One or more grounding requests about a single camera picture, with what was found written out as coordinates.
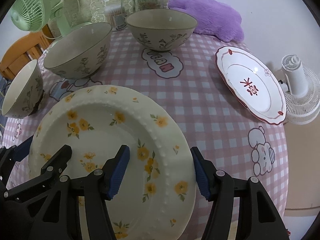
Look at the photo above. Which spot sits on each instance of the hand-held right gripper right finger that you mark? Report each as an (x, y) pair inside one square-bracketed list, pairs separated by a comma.
[(200, 175)]

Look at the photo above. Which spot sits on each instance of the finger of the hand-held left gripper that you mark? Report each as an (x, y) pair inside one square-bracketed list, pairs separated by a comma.
[(23, 149), (57, 158)]

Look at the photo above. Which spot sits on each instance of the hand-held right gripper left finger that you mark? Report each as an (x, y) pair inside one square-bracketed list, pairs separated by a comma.
[(117, 172)]

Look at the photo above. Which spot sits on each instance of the small floral ceramic bowl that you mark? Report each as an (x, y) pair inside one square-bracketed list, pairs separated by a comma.
[(27, 97)]

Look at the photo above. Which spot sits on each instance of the yellow flower ceramic plate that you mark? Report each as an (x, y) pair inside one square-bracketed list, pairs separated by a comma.
[(112, 120)]

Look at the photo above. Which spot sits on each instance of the red rimmed white plate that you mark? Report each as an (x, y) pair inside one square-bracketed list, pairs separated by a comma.
[(250, 80)]

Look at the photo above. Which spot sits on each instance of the large floral ceramic bowl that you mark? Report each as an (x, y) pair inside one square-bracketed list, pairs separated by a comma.
[(75, 52), (160, 38)]

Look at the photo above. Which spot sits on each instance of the grey plaid pillow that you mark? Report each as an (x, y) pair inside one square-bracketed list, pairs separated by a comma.
[(2, 87)]

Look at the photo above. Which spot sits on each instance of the pink checked tablecloth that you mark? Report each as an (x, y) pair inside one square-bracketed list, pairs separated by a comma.
[(200, 100)]

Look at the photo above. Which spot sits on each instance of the wooden headboard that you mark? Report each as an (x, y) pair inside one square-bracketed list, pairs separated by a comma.
[(17, 52)]

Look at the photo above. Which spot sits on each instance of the white desk fan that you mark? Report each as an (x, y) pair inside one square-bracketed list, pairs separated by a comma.
[(297, 80)]

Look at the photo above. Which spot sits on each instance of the green desk fan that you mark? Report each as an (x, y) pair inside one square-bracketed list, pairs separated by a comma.
[(27, 7)]

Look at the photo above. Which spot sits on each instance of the cotton swab box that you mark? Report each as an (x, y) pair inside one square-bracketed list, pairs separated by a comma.
[(113, 17)]

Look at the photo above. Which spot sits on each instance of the purple plush toy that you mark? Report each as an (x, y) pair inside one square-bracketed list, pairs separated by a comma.
[(212, 15)]

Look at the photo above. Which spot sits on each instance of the clear glass mug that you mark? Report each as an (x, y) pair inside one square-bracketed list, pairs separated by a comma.
[(127, 3)]

